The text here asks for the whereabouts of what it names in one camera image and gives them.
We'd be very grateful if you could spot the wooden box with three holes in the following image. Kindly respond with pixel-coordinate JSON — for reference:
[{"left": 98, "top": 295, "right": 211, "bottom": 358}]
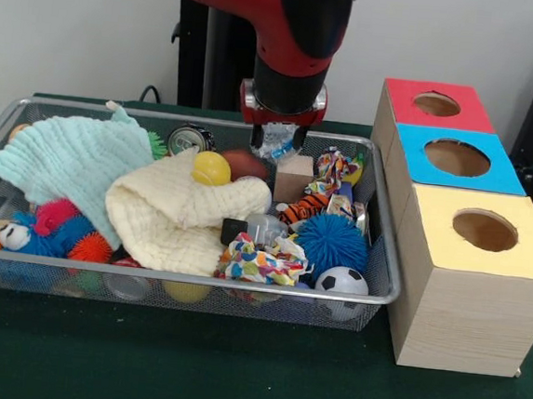
[{"left": 352, "top": 75, "right": 533, "bottom": 379}]

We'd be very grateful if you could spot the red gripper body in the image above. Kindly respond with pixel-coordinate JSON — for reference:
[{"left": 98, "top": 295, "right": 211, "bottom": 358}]
[{"left": 237, "top": 78, "right": 329, "bottom": 132}]

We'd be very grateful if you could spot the plain wooden cube block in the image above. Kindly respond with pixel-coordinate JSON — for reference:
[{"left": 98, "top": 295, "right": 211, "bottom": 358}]
[{"left": 273, "top": 153, "right": 317, "bottom": 207}]

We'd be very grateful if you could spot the cream cloth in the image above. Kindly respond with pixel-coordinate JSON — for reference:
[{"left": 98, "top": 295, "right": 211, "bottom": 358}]
[{"left": 99, "top": 141, "right": 277, "bottom": 283}]

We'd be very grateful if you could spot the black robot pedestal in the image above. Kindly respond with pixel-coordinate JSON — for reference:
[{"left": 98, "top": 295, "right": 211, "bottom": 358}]
[{"left": 165, "top": 0, "right": 363, "bottom": 124}]

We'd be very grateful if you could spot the blue spiky toy with eyes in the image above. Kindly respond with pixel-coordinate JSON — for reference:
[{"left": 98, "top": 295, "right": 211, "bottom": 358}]
[{"left": 0, "top": 207, "right": 100, "bottom": 263}]

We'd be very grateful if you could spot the mint green cloth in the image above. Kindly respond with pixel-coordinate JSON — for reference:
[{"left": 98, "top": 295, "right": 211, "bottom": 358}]
[{"left": 0, "top": 90, "right": 162, "bottom": 251}]

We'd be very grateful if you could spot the silver mesh bin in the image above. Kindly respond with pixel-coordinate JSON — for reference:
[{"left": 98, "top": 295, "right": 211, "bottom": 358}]
[{"left": 0, "top": 91, "right": 417, "bottom": 337}]

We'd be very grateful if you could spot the orange striped tiger plush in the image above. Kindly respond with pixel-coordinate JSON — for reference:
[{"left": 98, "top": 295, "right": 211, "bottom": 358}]
[{"left": 275, "top": 190, "right": 331, "bottom": 228}]

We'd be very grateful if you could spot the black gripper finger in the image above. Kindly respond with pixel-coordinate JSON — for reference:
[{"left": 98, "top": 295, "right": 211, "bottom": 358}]
[
  {"left": 290, "top": 125, "right": 309, "bottom": 151},
  {"left": 249, "top": 122, "right": 268, "bottom": 150}
]

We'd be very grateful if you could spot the black looped cable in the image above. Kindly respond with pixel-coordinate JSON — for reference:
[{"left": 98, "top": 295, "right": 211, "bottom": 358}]
[{"left": 137, "top": 84, "right": 167, "bottom": 105}]

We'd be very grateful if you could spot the yellow seamed ball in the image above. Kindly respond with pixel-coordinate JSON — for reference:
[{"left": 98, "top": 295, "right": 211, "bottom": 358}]
[{"left": 191, "top": 149, "right": 234, "bottom": 189}]

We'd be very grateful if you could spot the small soccer ball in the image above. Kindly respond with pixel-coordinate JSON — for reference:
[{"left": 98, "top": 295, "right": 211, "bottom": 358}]
[{"left": 312, "top": 263, "right": 371, "bottom": 324}]

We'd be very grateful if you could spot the blue spiky ball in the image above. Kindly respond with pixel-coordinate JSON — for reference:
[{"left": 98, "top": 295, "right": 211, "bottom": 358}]
[{"left": 293, "top": 211, "right": 372, "bottom": 279}]

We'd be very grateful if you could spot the dark green tablecloth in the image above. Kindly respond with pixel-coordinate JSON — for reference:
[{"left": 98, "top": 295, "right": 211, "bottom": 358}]
[{"left": 0, "top": 88, "right": 533, "bottom": 399}]

